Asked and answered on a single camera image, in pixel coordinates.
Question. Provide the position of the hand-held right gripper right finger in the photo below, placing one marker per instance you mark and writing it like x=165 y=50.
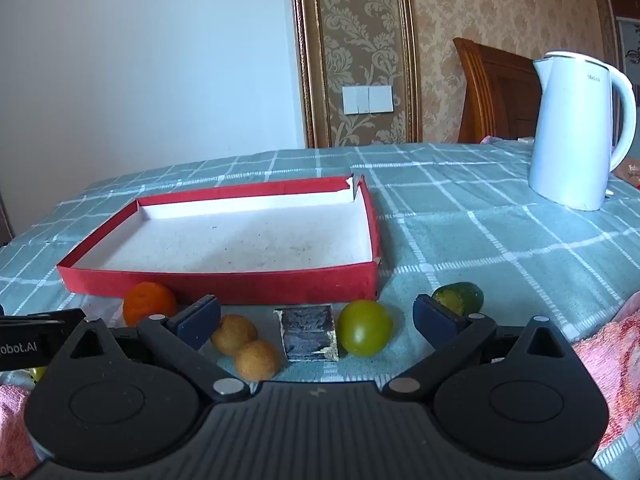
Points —
x=437 y=321

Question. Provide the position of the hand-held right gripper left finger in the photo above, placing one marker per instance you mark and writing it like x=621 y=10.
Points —
x=192 y=322

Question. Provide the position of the dark green cucumber piece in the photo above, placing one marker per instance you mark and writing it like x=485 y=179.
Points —
x=462 y=297

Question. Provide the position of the brown longan with stem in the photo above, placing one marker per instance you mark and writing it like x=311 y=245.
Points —
x=232 y=335

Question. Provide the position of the orange tangerine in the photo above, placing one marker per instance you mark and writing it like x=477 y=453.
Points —
x=147 y=302

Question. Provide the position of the red cardboard box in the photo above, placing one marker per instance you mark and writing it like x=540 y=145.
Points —
x=225 y=280

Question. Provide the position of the large round green fruit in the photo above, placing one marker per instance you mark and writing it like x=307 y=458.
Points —
x=364 y=329

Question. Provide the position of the dark sugarcane piece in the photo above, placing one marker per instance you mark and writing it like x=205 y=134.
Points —
x=306 y=335

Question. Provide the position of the green plaid tablecloth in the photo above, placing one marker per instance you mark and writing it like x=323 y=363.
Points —
x=475 y=240

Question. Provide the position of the small pink cloth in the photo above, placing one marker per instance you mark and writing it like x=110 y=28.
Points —
x=491 y=139

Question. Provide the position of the white electric kettle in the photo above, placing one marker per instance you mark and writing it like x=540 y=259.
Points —
x=570 y=135

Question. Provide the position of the brown wooden chair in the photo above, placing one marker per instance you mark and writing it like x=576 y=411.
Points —
x=495 y=95

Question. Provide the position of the brown snack packet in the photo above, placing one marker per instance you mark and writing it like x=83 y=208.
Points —
x=631 y=171

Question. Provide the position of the gold framed wallpaper panel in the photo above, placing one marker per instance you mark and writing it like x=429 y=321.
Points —
x=357 y=35

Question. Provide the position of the white wall switch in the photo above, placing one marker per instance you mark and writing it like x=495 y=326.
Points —
x=368 y=99

